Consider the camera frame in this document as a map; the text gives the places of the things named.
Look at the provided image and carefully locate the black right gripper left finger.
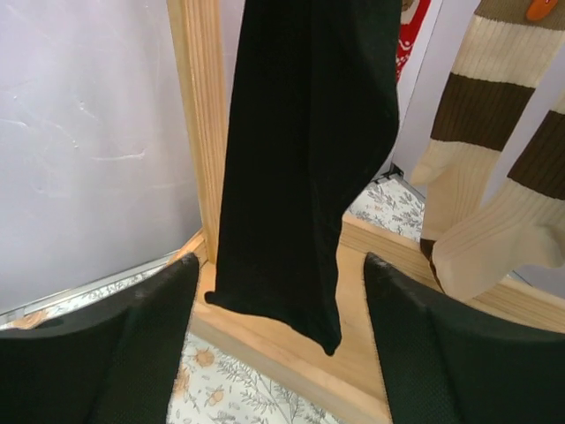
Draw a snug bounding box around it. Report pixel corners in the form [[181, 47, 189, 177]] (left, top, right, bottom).
[[1, 254, 200, 423]]

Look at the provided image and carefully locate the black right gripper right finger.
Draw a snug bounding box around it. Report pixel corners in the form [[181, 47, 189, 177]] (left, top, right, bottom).
[[364, 253, 564, 423]]

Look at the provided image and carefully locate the cream brown striped sock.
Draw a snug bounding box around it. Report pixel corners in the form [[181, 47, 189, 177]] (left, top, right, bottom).
[[411, 1, 564, 272], [432, 100, 564, 300]]

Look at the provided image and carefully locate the wooden hanger rack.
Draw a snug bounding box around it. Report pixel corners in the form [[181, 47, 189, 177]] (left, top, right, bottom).
[[168, 1, 564, 423]]

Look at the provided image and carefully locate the floral table mat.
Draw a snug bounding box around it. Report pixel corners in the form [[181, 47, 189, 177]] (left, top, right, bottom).
[[1, 176, 425, 423]]

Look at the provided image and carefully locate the red patterned sock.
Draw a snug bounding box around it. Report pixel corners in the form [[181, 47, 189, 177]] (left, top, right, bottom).
[[395, 0, 431, 81]]

